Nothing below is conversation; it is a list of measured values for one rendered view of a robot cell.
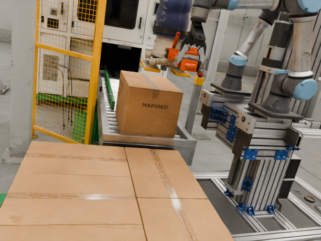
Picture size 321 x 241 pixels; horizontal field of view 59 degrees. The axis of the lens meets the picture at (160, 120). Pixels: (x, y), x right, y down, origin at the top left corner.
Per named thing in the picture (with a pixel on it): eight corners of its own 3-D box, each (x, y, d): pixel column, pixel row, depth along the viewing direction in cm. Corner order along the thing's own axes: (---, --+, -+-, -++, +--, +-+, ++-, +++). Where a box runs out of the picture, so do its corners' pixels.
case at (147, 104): (114, 113, 264) (120, 70, 251) (156, 116, 275) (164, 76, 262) (122, 139, 209) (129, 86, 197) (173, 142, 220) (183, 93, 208)
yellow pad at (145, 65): (139, 61, 203) (141, 55, 202) (153, 64, 205) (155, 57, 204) (144, 70, 172) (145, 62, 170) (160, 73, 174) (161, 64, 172)
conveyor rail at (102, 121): (95, 84, 417) (97, 71, 411) (99, 85, 418) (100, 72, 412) (100, 158, 206) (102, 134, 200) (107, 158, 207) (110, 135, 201)
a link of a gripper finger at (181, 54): (176, 62, 135) (187, 45, 133) (178, 64, 129) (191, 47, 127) (171, 58, 134) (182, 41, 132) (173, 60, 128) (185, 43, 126)
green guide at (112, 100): (99, 74, 413) (99, 68, 410) (106, 75, 416) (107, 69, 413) (102, 108, 267) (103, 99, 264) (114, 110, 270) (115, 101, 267)
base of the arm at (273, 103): (276, 106, 175) (282, 90, 172) (294, 114, 161) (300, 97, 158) (256, 104, 170) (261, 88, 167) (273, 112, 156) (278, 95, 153)
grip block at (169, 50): (163, 57, 167) (165, 47, 165) (179, 60, 169) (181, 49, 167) (165, 59, 159) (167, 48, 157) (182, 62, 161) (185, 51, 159)
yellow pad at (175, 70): (165, 66, 207) (166, 59, 206) (178, 68, 209) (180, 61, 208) (174, 75, 176) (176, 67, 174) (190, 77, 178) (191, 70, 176)
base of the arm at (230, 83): (234, 86, 219) (237, 73, 216) (245, 91, 205) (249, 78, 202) (217, 84, 213) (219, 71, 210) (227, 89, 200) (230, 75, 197)
